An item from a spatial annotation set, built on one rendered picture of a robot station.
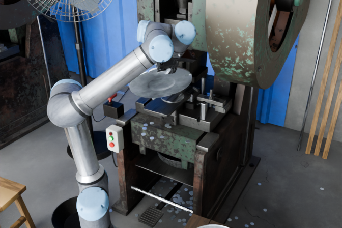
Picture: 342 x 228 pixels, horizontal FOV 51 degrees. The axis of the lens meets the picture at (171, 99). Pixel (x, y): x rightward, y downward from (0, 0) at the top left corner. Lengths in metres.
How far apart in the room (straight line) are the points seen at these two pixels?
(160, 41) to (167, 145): 0.89
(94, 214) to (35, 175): 1.36
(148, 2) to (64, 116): 0.78
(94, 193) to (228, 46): 0.74
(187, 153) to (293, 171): 1.09
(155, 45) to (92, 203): 0.65
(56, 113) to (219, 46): 0.61
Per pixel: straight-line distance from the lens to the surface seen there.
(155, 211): 2.05
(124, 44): 3.54
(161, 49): 1.06
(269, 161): 2.74
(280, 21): 1.86
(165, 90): 1.69
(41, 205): 2.45
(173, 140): 1.81
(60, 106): 1.17
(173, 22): 1.73
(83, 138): 1.37
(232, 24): 1.24
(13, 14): 2.68
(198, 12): 1.60
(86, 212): 1.39
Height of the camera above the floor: 1.63
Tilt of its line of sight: 28 degrees down
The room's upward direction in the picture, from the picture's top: straight up
